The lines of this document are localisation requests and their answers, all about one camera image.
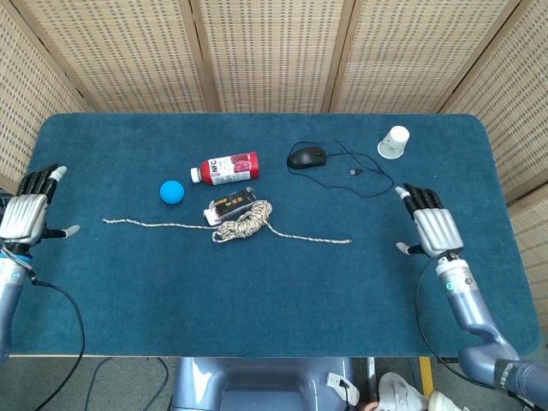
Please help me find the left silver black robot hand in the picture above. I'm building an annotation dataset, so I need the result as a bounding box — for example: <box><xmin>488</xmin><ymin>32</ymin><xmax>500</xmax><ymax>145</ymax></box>
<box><xmin>0</xmin><ymin>163</ymin><xmax>81</xmax><ymax>247</ymax></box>

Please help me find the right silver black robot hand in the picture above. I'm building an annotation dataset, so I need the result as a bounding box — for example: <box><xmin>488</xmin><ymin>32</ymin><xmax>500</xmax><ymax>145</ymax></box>
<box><xmin>394</xmin><ymin>182</ymin><xmax>466</xmax><ymax>259</ymax></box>

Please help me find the speckled beige braided rope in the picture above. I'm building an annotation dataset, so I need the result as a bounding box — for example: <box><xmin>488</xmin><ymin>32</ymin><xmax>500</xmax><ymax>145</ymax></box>
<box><xmin>102</xmin><ymin>200</ymin><xmax>354</xmax><ymax>246</ymax></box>

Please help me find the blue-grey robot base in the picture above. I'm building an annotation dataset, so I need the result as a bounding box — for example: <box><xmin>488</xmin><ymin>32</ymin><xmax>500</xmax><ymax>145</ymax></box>
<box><xmin>170</xmin><ymin>357</ymin><xmax>360</xmax><ymax>411</ymax></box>

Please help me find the white floral paper cup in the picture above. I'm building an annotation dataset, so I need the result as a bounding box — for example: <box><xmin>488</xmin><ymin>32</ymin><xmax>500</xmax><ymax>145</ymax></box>
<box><xmin>377</xmin><ymin>125</ymin><xmax>411</xmax><ymax>160</ymax></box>

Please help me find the blue foam ball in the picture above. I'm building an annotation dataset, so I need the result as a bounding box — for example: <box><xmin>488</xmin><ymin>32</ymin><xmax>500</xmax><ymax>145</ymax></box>
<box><xmin>159</xmin><ymin>180</ymin><xmax>186</xmax><ymax>206</ymax></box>

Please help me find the white sneaker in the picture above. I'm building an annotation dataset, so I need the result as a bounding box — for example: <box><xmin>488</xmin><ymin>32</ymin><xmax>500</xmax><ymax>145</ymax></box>
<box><xmin>378</xmin><ymin>371</ymin><xmax>430</xmax><ymax>411</ymax></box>
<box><xmin>429</xmin><ymin>390</ymin><xmax>464</xmax><ymax>411</ymax></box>

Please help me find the blue felt table mat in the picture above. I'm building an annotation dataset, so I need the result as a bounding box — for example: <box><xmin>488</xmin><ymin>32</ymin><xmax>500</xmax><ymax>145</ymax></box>
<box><xmin>8</xmin><ymin>112</ymin><xmax>543</xmax><ymax>359</ymax></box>

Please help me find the red juice bottle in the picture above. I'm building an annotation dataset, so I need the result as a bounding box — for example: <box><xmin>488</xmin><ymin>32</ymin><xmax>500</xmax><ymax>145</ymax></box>
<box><xmin>190</xmin><ymin>150</ymin><xmax>261</xmax><ymax>187</ymax></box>

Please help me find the woven bamboo folding screen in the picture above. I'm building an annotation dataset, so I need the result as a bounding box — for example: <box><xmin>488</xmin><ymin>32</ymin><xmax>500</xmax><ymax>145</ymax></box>
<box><xmin>0</xmin><ymin>0</ymin><xmax>548</xmax><ymax>386</ymax></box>

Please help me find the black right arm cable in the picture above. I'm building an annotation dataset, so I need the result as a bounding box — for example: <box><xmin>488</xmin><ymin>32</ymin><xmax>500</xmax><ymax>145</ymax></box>
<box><xmin>415</xmin><ymin>256</ymin><xmax>497</xmax><ymax>380</ymax></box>

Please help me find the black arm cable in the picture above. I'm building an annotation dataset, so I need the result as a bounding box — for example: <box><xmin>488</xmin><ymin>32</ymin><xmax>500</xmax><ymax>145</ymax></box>
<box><xmin>415</xmin><ymin>256</ymin><xmax>497</xmax><ymax>380</ymax></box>
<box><xmin>29</xmin><ymin>277</ymin><xmax>86</xmax><ymax>411</ymax></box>

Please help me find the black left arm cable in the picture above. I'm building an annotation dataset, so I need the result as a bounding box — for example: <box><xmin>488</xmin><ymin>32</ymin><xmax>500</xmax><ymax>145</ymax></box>
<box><xmin>29</xmin><ymin>277</ymin><xmax>86</xmax><ymax>411</ymax></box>

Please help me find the black wired computer mouse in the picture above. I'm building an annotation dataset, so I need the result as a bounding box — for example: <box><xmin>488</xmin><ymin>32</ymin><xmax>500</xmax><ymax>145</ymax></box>
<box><xmin>285</xmin><ymin>140</ymin><xmax>396</xmax><ymax>200</ymax></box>

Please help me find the blue floor cable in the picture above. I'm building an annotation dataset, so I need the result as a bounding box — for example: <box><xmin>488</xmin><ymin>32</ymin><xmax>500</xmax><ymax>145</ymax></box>
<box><xmin>83</xmin><ymin>357</ymin><xmax>170</xmax><ymax>411</ymax></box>

